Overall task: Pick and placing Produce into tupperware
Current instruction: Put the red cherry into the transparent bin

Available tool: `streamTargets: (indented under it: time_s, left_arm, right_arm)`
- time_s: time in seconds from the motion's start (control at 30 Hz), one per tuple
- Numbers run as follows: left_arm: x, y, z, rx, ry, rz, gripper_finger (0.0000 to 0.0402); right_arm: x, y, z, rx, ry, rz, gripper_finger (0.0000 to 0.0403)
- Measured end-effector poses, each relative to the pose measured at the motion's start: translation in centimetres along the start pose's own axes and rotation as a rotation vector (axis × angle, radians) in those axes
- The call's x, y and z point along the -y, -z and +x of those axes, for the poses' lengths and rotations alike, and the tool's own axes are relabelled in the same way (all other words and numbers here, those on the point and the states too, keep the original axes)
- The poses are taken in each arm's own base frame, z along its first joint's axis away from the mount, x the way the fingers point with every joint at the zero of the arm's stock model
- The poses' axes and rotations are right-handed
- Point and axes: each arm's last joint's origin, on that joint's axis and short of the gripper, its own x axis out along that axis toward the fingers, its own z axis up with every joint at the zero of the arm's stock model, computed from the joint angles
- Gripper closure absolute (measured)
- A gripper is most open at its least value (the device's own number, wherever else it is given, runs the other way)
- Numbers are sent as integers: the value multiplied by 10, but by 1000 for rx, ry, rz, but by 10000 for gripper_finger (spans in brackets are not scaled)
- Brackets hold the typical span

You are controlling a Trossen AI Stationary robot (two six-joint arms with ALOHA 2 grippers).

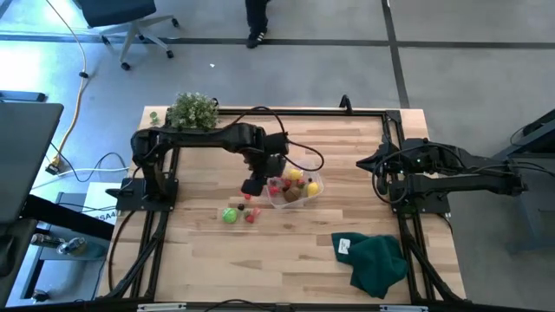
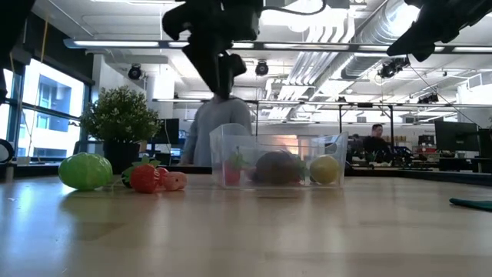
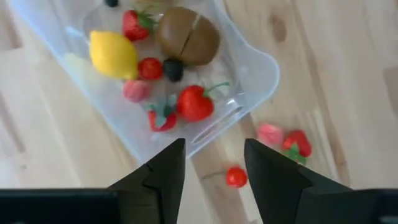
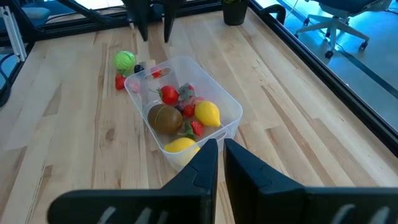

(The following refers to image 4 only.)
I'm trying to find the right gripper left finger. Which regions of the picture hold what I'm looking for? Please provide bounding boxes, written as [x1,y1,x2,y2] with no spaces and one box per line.
[46,139,219,224]

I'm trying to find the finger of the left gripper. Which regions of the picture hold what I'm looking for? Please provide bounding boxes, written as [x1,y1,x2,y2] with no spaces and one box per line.
[123,0,153,42]
[163,0,184,44]

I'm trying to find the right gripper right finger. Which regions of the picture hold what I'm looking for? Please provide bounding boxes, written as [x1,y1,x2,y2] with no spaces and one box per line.
[223,139,398,224]

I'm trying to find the green toy cabbage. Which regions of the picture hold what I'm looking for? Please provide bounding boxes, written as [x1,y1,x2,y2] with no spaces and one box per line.
[113,50,137,75]

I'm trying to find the smooth yellow toy fruit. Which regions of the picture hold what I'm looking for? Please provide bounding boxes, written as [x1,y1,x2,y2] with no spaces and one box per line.
[164,137,202,167]

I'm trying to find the strawberry with green leaves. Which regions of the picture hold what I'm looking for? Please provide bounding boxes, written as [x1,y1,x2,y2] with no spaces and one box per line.
[178,119,205,140]

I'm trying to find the strawberry with pale leaves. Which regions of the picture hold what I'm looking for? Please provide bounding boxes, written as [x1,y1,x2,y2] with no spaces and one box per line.
[178,82,196,101]

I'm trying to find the large red toy strawberry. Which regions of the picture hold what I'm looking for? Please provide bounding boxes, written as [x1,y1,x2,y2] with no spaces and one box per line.
[149,85,180,106]

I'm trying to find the yellow toy lemon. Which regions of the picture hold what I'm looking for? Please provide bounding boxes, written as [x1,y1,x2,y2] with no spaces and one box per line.
[194,100,222,128]

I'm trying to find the red toy cherry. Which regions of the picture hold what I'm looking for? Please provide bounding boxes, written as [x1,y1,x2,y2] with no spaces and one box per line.
[182,104,196,118]

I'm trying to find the clear plastic container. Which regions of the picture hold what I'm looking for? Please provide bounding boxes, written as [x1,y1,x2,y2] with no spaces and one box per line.
[123,55,244,172]

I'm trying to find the potted green plant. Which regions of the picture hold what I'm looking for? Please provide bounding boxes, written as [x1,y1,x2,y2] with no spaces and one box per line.
[221,0,250,26]

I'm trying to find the office chair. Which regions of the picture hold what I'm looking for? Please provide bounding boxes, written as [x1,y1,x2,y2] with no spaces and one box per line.
[294,0,393,60]

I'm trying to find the black frame clamp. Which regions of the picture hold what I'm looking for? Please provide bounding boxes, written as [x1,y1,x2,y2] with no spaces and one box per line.
[260,3,287,25]

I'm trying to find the silver frame bracket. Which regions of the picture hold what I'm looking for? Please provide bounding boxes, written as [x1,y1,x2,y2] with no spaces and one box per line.
[0,5,27,63]

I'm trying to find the black floor cable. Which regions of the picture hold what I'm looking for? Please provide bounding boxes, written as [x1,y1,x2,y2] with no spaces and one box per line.
[0,52,19,108]

